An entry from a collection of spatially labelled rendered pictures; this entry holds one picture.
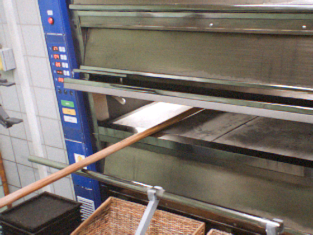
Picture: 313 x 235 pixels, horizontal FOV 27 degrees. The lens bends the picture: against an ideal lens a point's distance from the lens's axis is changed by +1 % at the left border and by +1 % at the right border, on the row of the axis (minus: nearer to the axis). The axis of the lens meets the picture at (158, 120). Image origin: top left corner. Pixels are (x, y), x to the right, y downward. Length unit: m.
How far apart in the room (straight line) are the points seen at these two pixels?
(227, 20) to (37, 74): 1.21
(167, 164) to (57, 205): 0.64
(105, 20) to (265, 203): 0.97
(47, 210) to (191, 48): 1.10
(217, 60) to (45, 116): 1.17
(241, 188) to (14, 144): 1.50
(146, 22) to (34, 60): 0.81
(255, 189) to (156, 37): 0.69
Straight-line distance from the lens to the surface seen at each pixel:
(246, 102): 2.11
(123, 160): 2.88
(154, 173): 2.75
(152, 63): 2.53
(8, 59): 3.27
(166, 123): 2.75
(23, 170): 3.57
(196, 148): 2.52
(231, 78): 2.27
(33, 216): 3.02
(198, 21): 2.34
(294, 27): 2.11
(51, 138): 3.24
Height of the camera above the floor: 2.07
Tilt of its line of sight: 18 degrees down
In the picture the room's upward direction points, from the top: 8 degrees counter-clockwise
